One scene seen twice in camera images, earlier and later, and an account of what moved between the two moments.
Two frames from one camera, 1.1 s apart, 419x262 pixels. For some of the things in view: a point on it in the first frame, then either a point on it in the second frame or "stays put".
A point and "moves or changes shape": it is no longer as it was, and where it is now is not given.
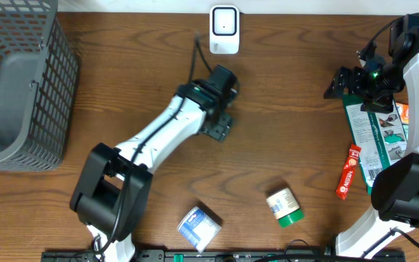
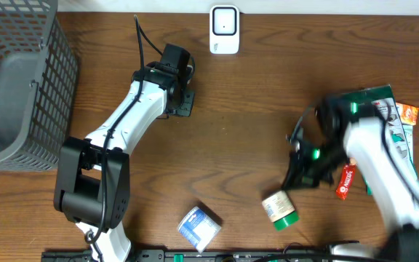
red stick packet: (346, 178) stays put
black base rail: (220, 256) stays put
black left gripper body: (221, 127) → (185, 104)
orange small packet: (403, 110) stays put
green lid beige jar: (284, 207) moves or changes shape
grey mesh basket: (27, 84) stays put
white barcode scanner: (224, 29) stays put
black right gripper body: (377, 88) → (318, 167)
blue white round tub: (198, 228) stays put
